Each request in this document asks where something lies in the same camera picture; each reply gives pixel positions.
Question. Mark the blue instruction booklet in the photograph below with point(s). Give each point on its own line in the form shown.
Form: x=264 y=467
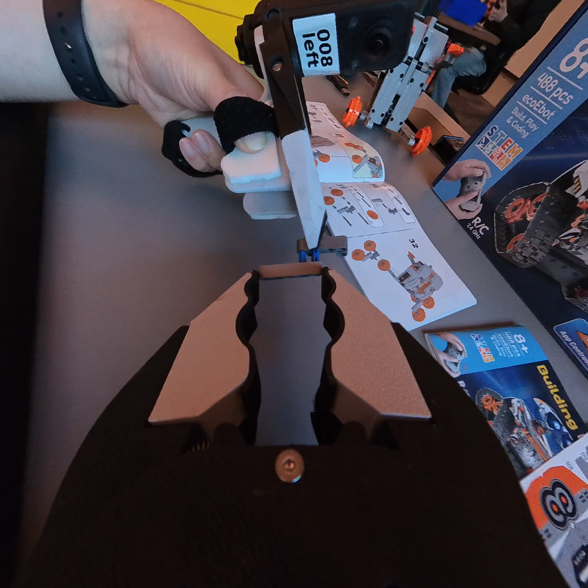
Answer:
x=505 y=390

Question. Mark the person's left hand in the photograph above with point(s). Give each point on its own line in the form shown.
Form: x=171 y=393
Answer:
x=170 y=69

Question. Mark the open white instruction booklet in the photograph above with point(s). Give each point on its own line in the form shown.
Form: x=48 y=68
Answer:
x=404 y=275

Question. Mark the small black box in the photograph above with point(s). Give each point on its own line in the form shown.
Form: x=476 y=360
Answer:
x=452 y=147

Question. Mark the grey holed beam with blue pin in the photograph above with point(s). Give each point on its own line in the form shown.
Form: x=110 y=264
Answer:
x=337 y=243

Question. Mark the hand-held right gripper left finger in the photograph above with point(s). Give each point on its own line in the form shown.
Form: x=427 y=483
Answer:
x=202 y=367

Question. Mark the robot sticker sheet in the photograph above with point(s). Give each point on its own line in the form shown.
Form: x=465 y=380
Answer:
x=560 y=505

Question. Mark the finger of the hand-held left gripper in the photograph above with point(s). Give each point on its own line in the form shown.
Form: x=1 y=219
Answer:
x=305 y=183
x=271 y=206

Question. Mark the grey desk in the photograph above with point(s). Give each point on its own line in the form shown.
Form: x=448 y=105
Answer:
x=138 y=229

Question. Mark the short grey toy beam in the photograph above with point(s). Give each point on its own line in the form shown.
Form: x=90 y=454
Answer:
x=289 y=271

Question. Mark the yellow plastic bin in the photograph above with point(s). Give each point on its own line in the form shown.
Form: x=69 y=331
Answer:
x=206 y=23

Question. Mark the robot kit box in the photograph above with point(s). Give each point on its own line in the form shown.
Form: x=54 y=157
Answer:
x=542 y=183

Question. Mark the black wrist band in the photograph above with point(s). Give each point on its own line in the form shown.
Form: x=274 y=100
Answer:
x=78 y=55

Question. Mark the person's left forearm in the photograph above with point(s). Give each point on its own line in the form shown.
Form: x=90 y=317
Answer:
x=32 y=50

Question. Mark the orange toy gear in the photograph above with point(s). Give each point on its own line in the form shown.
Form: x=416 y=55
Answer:
x=353 y=111
x=420 y=140

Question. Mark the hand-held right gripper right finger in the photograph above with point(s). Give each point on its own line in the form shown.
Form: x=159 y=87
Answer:
x=381 y=367

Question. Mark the partly built toy robot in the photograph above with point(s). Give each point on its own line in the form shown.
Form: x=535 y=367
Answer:
x=404 y=78

